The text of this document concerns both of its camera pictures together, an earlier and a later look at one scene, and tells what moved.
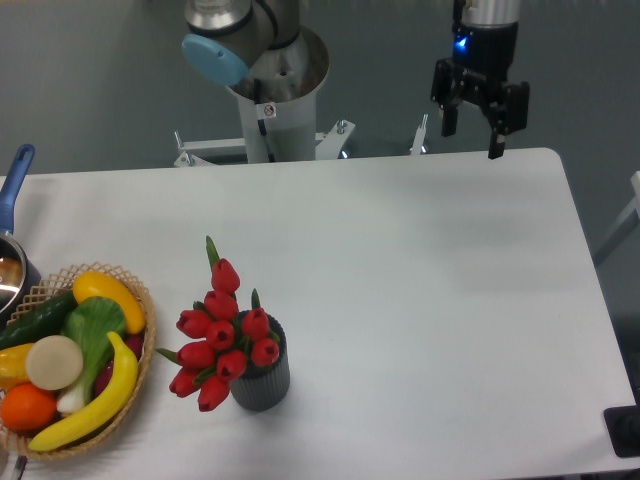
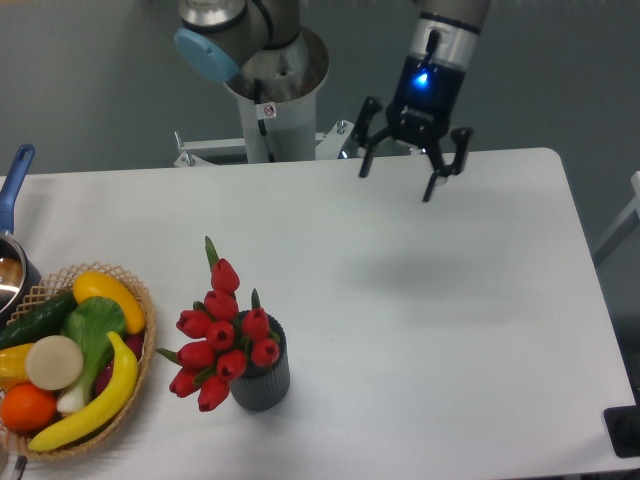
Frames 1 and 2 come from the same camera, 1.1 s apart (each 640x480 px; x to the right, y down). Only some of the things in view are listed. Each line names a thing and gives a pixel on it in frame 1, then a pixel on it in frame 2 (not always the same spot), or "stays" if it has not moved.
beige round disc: x=54 y=363 stays
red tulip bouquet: x=220 y=338 stays
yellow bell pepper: x=13 y=366 stays
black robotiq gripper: x=482 y=57 -> x=426 y=94
